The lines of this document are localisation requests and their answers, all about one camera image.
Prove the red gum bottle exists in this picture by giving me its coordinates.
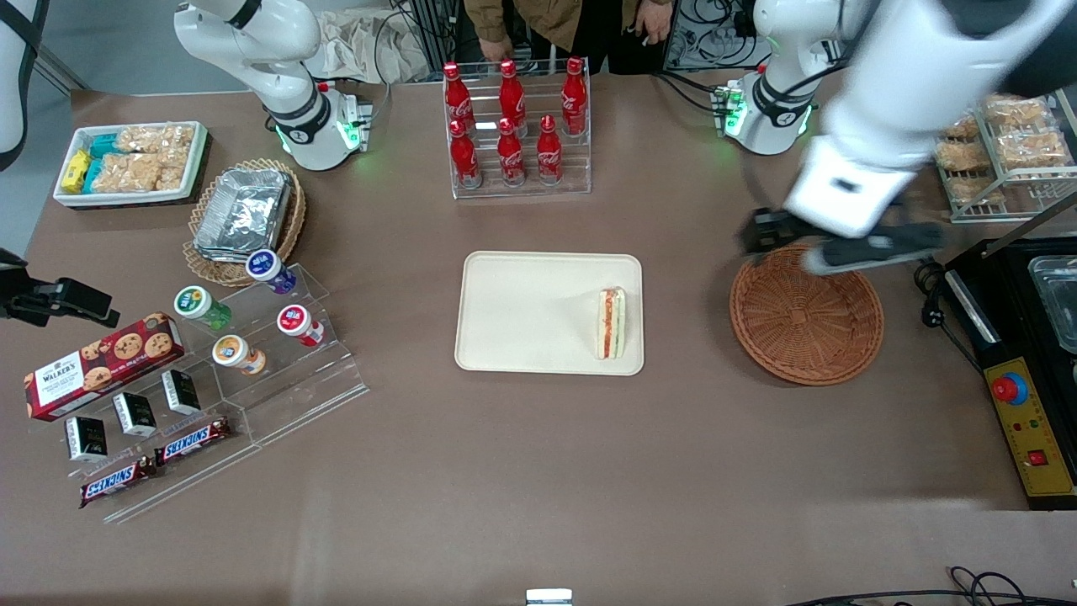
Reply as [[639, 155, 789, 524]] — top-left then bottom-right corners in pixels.
[[278, 305, 326, 348]]

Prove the person in brown jacket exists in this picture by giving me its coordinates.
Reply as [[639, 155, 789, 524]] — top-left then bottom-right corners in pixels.
[[464, 0, 674, 75]]

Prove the clear acrylic stepped display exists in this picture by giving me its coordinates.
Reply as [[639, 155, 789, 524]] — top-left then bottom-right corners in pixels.
[[29, 263, 369, 524]]

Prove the black cable bundle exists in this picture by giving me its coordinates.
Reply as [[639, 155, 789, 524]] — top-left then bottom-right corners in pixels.
[[370, 0, 465, 85], [663, 0, 760, 75]]

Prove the triangle sandwich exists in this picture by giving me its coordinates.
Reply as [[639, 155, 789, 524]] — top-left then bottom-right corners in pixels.
[[596, 286, 627, 360]]

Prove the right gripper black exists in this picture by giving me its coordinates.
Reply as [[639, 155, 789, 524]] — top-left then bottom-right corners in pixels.
[[0, 248, 119, 330]]

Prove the light tan wicker basket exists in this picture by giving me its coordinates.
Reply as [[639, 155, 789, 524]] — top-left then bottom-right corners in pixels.
[[183, 158, 306, 289]]

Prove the stack of foil containers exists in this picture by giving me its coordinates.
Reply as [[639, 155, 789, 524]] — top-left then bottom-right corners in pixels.
[[194, 168, 293, 262]]

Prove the small black snack box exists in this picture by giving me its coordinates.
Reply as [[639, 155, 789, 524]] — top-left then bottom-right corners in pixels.
[[66, 416, 109, 462], [162, 369, 201, 416], [112, 391, 157, 437]]

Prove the cream rectangular plastic tray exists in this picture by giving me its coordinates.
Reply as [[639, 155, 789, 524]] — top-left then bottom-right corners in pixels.
[[454, 251, 645, 376]]

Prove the red Walkers cookie box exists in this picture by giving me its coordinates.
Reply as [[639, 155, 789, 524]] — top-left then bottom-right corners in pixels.
[[24, 311, 186, 422]]

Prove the clear plastic food container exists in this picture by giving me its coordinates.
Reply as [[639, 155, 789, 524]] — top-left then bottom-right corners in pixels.
[[1028, 257, 1077, 354]]

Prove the black floor cable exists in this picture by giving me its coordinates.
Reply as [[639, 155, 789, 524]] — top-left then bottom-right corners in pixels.
[[783, 566, 1077, 606]]

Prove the red cola bottle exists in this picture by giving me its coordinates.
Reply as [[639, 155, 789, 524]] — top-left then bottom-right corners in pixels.
[[537, 115, 564, 186], [561, 57, 588, 137], [500, 59, 528, 125], [496, 118, 528, 187], [443, 61, 475, 127], [448, 120, 483, 189]]

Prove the Snickers chocolate bar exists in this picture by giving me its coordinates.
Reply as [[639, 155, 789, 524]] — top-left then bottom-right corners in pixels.
[[155, 418, 231, 466], [80, 457, 158, 508]]

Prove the reddish-brown round wicker basket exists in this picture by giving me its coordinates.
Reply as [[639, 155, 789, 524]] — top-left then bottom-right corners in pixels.
[[729, 244, 884, 386]]

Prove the black machine with yellow panel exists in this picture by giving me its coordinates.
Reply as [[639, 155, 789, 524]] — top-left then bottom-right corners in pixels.
[[942, 192, 1077, 512]]

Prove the black power cable with plug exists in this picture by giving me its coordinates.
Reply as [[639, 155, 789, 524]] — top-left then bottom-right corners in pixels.
[[915, 261, 985, 371]]

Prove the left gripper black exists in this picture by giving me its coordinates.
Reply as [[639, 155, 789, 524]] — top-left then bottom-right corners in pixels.
[[740, 206, 945, 275]]

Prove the teal snack packet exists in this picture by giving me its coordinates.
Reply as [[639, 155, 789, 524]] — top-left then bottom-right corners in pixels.
[[84, 135, 120, 191]]

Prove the crumpled beige cloth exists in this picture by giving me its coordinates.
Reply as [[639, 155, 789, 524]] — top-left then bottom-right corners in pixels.
[[307, 8, 432, 85]]

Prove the purple gum bottle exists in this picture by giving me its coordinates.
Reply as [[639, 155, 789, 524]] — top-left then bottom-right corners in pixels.
[[246, 250, 297, 295]]

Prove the white wire rack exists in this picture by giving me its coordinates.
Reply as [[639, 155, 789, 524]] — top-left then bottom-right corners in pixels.
[[936, 88, 1077, 224]]

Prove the person's left hand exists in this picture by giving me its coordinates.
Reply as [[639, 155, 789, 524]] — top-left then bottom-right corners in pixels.
[[636, 3, 672, 45]]

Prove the clear bag of rice crackers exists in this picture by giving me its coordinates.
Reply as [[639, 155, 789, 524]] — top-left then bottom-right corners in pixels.
[[118, 125, 196, 157], [91, 153, 188, 194]]

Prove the clear acrylic bottle rack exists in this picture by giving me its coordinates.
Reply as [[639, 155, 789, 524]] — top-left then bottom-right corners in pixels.
[[443, 59, 592, 200]]

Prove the green gum bottle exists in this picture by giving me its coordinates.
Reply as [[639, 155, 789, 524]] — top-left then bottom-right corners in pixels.
[[174, 286, 232, 331]]

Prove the white rectangular snack bin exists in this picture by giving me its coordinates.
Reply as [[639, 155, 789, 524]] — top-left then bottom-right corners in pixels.
[[53, 122, 210, 209]]

